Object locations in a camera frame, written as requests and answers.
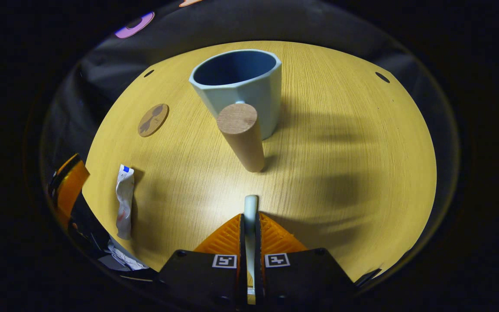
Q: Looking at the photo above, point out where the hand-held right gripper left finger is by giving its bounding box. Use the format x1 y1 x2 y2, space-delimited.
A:
156 213 246 310

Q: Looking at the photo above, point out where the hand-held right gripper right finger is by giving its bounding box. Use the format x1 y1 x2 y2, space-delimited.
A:
256 212 358 306

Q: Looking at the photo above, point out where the white toothpaste tube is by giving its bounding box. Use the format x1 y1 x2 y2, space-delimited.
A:
116 164 135 240

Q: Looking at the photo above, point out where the pale blue toothbrush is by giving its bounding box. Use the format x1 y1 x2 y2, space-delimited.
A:
244 195 259 305

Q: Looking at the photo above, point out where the round wooden coaster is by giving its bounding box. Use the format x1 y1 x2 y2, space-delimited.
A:
138 104 170 138

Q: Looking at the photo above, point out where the blue cup with wooden handle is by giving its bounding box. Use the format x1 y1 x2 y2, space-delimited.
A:
189 49 282 173

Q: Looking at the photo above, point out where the white crumpled material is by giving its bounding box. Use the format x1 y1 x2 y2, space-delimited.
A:
107 237 149 272

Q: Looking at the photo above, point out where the black backdrop cloth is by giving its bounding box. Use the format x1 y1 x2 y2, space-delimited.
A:
39 0 460 243

